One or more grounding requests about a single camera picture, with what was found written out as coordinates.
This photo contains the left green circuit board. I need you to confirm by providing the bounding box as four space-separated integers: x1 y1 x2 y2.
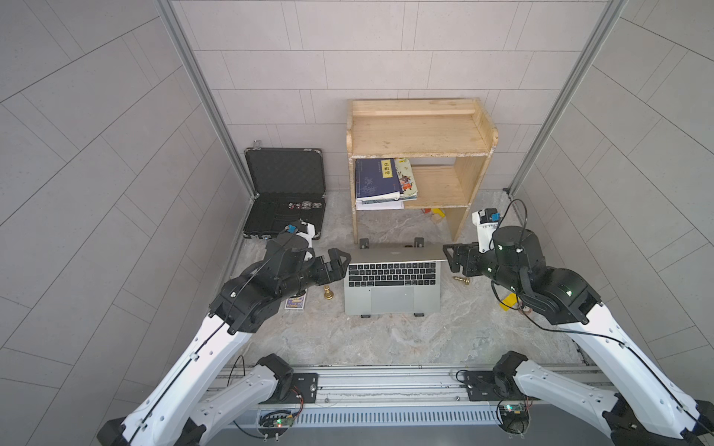
258 410 296 429

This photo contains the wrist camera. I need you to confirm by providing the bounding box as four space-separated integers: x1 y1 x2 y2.
286 220 316 248
472 208 500 253

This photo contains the right green circuit board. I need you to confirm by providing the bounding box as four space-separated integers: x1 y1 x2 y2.
498 403 530 427

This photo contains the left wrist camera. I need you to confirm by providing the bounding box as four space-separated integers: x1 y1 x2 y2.
286 220 316 248

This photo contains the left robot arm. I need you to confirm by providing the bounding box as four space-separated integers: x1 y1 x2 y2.
97 223 351 445

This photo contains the silver laptop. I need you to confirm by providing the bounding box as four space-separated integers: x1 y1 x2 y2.
343 244 449 317

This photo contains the colourful illustrated book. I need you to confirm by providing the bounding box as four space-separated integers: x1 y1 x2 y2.
394 158 418 201

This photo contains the green circuit board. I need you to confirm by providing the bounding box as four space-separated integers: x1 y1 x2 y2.
258 410 296 429
498 403 530 427

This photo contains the wooden shelf unit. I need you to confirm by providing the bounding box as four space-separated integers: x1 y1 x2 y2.
346 98 499 241

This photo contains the white book stack bottom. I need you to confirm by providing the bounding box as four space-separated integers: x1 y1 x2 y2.
355 200 405 211

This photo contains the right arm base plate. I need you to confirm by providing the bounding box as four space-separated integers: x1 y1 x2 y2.
456 370 526 401

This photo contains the yellow plastic block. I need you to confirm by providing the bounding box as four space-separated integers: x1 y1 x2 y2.
499 293 521 311

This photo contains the aluminium mounting rail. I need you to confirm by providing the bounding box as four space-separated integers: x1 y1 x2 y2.
211 364 615 411

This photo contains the black foam-lined briefcase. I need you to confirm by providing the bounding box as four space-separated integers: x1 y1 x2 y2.
243 147 327 240

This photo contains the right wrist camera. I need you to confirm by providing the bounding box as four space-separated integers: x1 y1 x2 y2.
472 208 500 253

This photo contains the red yellow toy under shelf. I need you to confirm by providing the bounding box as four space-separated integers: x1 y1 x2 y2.
422 208 446 222

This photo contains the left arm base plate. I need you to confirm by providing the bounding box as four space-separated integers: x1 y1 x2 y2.
263 373 319 405

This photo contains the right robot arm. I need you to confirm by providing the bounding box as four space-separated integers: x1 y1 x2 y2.
443 227 713 445

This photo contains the purple card box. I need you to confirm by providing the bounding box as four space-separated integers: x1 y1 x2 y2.
284 294 307 311

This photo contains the brass chess-like piece left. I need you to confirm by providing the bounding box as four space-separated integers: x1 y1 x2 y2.
324 285 335 300

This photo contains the blue book yellow label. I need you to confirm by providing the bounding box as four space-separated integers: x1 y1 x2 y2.
355 158 402 202

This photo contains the black folding laptop stand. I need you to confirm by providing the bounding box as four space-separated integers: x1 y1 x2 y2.
358 237 426 319

